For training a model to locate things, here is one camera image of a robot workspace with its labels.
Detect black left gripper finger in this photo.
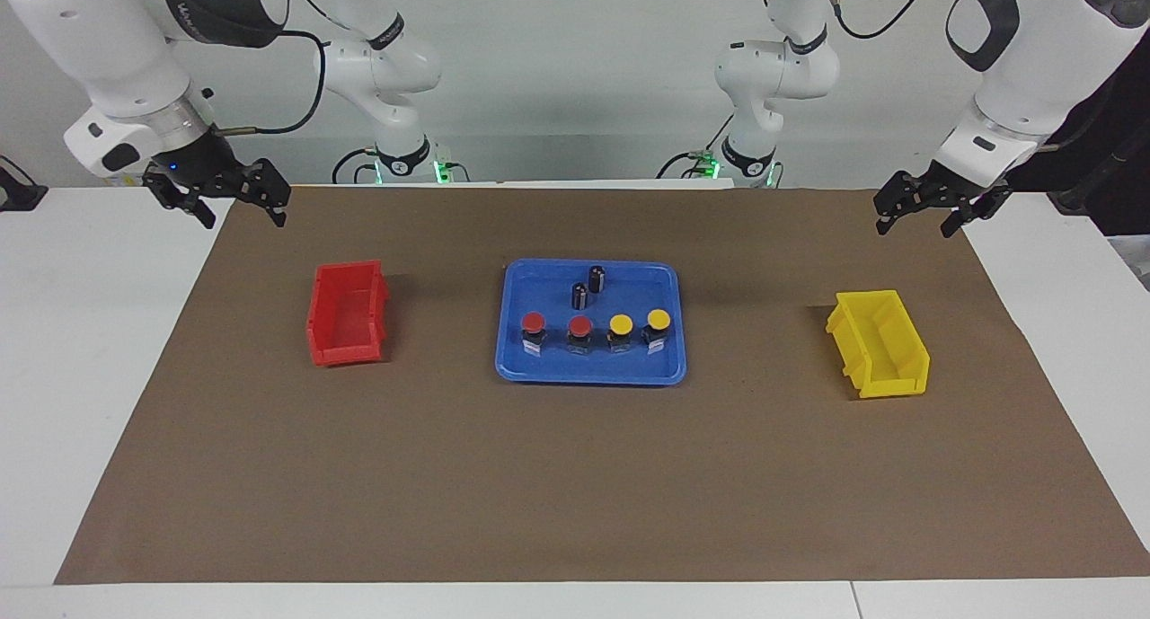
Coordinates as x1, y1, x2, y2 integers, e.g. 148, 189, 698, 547
874, 171, 927, 237
940, 187, 1014, 239

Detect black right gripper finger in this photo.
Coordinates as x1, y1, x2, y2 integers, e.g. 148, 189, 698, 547
239, 158, 291, 228
144, 172, 217, 230

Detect black stand pole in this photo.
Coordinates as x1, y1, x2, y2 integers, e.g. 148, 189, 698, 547
1049, 125, 1150, 216

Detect red plastic bin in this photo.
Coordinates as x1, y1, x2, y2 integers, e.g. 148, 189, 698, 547
306, 260, 391, 367

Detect yellow plastic bin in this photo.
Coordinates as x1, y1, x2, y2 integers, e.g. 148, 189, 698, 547
826, 289, 931, 399

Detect blue plastic tray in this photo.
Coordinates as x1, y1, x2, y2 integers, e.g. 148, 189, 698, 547
495, 259, 688, 386

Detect brown table mat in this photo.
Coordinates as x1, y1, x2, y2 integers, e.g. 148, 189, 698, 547
54, 184, 1150, 586

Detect black right base cable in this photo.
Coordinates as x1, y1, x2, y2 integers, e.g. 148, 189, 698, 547
331, 146, 380, 186

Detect black base cable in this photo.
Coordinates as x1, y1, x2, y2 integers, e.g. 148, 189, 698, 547
654, 116, 736, 181
331, 146, 380, 186

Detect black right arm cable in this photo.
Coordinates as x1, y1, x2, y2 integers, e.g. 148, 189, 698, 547
214, 0, 328, 137

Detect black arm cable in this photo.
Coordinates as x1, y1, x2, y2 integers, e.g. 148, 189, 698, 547
214, 0, 328, 137
825, 0, 940, 40

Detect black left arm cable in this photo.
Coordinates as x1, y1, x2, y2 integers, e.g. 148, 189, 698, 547
825, 0, 940, 40

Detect black clamp mount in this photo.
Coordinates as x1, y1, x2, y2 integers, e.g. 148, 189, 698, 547
0, 155, 49, 213

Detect black left base cable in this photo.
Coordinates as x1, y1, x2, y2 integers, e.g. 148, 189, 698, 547
654, 116, 736, 181

